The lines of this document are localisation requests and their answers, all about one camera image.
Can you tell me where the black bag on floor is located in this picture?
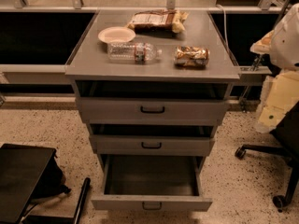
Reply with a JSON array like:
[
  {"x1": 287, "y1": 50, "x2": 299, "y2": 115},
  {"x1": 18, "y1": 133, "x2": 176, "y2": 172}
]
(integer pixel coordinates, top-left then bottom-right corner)
[{"x1": 31, "y1": 157, "x2": 71, "y2": 199}]

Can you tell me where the top grey drawer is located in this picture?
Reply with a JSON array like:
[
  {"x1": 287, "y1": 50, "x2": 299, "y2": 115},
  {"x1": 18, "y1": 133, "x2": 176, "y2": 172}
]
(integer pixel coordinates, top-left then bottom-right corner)
[{"x1": 76, "y1": 97, "x2": 228, "y2": 126}]

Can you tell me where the bottom grey drawer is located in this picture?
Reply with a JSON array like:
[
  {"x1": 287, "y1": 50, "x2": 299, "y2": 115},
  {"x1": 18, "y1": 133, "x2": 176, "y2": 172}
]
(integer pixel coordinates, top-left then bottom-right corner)
[{"x1": 92, "y1": 155, "x2": 212, "y2": 212}]

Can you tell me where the clear plastic water bottle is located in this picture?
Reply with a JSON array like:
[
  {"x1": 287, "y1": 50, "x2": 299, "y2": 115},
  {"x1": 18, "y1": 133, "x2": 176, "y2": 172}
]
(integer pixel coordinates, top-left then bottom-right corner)
[{"x1": 107, "y1": 42, "x2": 162, "y2": 63}]

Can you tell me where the grey drawer cabinet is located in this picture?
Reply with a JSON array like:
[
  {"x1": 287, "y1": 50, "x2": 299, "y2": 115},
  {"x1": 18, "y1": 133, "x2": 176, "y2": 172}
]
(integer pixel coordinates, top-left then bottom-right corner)
[{"x1": 64, "y1": 8, "x2": 242, "y2": 161}]

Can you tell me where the white cable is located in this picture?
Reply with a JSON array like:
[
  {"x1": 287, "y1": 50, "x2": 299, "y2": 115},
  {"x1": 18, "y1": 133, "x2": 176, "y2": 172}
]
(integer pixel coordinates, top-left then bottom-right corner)
[{"x1": 216, "y1": 4, "x2": 232, "y2": 56}]

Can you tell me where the black office chair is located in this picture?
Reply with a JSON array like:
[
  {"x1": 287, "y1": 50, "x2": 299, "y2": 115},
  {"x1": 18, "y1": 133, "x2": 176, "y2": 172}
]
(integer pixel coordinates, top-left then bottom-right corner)
[{"x1": 235, "y1": 100, "x2": 299, "y2": 211}]

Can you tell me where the middle grey drawer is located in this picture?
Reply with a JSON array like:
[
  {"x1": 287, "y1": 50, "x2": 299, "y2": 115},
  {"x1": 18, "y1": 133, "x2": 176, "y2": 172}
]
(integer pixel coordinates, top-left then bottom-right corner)
[{"x1": 90, "y1": 135, "x2": 215, "y2": 157}]

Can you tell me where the black tube on floor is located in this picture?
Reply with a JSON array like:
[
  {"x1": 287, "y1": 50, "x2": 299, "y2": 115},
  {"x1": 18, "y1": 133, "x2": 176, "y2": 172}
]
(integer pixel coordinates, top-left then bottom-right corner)
[{"x1": 72, "y1": 177, "x2": 91, "y2": 224}]

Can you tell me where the brown snack bag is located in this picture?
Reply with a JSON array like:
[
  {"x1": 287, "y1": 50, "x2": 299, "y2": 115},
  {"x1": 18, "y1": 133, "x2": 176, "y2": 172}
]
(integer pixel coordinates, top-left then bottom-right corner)
[{"x1": 127, "y1": 9, "x2": 189, "y2": 34}]

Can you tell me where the grey drawer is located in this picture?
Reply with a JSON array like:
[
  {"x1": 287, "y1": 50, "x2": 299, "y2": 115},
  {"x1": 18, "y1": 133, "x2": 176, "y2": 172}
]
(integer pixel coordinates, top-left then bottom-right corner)
[
  {"x1": 76, "y1": 97, "x2": 228, "y2": 126},
  {"x1": 90, "y1": 135, "x2": 215, "y2": 157},
  {"x1": 92, "y1": 155, "x2": 212, "y2": 212}
]

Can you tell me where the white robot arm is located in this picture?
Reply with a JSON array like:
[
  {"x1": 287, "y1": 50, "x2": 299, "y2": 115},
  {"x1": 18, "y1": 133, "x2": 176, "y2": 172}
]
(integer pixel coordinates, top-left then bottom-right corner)
[{"x1": 250, "y1": 4, "x2": 299, "y2": 133}]

